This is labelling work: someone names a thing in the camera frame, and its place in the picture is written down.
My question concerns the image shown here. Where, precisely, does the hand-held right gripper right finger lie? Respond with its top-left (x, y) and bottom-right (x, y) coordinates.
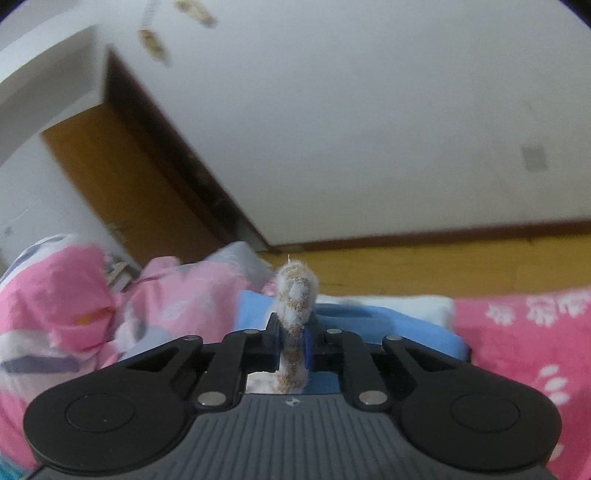
top-left (301, 318), bottom-right (461, 412)

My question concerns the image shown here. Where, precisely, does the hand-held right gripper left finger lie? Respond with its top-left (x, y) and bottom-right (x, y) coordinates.
top-left (126, 313), bottom-right (280, 412)

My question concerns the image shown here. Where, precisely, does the beige white checkered sweater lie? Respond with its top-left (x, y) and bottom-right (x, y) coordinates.
top-left (247, 260), bottom-right (319, 396)

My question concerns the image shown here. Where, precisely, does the light blue folded garment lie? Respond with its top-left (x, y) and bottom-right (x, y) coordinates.
top-left (235, 290), bottom-right (468, 395)

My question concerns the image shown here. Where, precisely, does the brown baseboard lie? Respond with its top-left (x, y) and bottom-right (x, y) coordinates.
top-left (268, 220), bottom-right (591, 252)

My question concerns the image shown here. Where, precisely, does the pink teal printed quilt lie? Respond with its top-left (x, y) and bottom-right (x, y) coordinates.
top-left (0, 233), bottom-right (278, 467)

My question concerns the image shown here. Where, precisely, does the pink floral blanket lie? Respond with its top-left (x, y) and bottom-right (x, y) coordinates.
top-left (452, 286), bottom-right (591, 480)

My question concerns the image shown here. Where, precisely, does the yellow wall sticker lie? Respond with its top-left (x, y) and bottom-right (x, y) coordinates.
top-left (137, 28), bottom-right (172, 68)
top-left (172, 0), bottom-right (219, 30)

